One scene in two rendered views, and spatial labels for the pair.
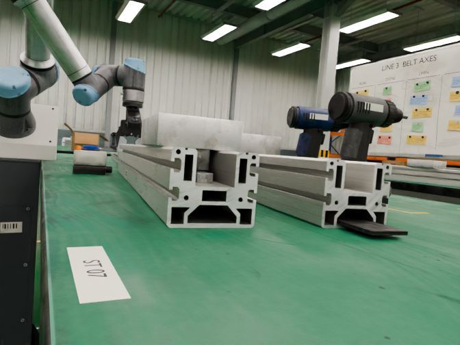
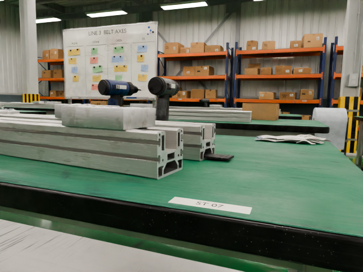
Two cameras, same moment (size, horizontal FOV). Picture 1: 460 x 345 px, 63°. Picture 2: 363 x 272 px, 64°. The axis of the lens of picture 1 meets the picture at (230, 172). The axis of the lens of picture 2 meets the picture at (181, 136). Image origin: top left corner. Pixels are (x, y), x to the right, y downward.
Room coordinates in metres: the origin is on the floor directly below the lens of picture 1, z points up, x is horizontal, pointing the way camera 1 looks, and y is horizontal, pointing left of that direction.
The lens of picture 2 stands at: (-0.01, 0.37, 0.92)
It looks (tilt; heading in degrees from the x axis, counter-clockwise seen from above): 6 degrees down; 317
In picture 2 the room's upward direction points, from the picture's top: 1 degrees clockwise
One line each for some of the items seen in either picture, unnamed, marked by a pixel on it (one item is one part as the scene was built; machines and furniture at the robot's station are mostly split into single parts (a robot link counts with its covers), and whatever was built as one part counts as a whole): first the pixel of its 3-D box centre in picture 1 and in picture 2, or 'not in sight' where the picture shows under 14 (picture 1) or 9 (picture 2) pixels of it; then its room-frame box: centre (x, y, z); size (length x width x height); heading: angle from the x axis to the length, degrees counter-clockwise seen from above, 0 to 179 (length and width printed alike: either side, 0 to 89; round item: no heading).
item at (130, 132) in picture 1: (131, 120); not in sight; (1.35, 0.37, 0.95); 0.09 x 0.08 x 0.12; 20
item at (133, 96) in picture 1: (132, 97); not in sight; (1.34, 0.37, 1.03); 0.08 x 0.08 x 0.05
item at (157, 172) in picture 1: (156, 166); (32, 137); (0.78, 0.15, 0.82); 0.80 x 0.10 x 0.09; 20
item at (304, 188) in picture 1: (240, 171); (87, 131); (0.85, -0.02, 0.82); 0.80 x 0.10 x 0.09; 20
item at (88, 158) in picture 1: (93, 161); not in sight; (1.00, 0.37, 0.81); 0.10 x 0.08 x 0.06; 110
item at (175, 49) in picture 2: not in sight; (193, 86); (7.82, -7.41, 1.58); 2.83 x 0.98 x 3.15; 27
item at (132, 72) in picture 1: (133, 75); not in sight; (1.35, 0.37, 1.11); 0.09 x 0.08 x 0.11; 75
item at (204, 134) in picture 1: (185, 143); (109, 122); (0.55, 0.07, 0.87); 0.16 x 0.11 x 0.07; 20
